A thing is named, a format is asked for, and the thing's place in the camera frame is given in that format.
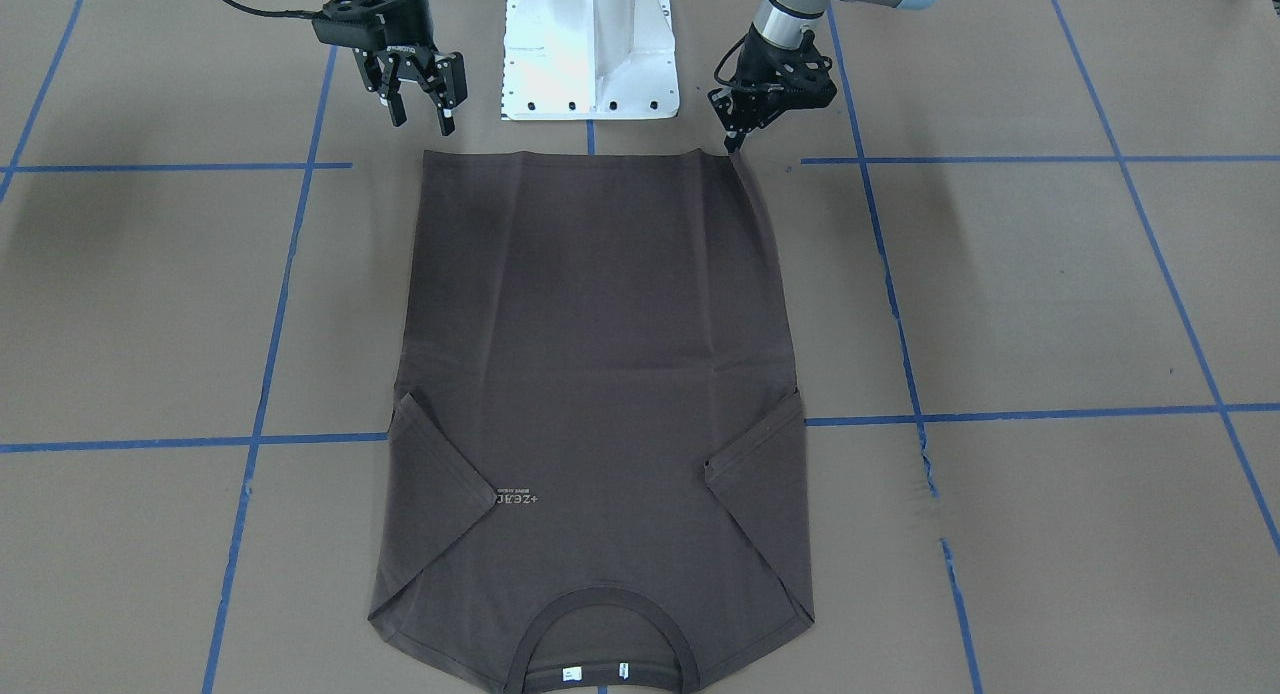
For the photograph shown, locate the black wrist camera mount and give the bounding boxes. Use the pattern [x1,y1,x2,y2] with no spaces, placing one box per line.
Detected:
[311,0,393,51]

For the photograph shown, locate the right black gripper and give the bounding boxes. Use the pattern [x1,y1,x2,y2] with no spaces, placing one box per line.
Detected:
[352,0,467,137]

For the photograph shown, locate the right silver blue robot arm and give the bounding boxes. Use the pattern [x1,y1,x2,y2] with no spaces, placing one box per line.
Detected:
[356,0,468,137]

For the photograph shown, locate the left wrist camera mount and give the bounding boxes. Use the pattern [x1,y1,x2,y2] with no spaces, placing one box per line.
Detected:
[780,41,837,110]

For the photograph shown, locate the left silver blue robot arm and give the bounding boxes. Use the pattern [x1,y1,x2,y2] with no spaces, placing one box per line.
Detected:
[707,0,937,155]

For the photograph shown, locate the brown t-shirt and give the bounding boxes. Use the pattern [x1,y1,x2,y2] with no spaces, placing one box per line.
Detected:
[367,150,815,693]

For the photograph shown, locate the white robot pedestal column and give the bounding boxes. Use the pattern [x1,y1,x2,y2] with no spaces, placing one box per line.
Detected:
[500,0,681,123]

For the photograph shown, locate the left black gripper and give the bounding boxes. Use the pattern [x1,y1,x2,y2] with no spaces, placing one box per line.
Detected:
[708,28,815,155]

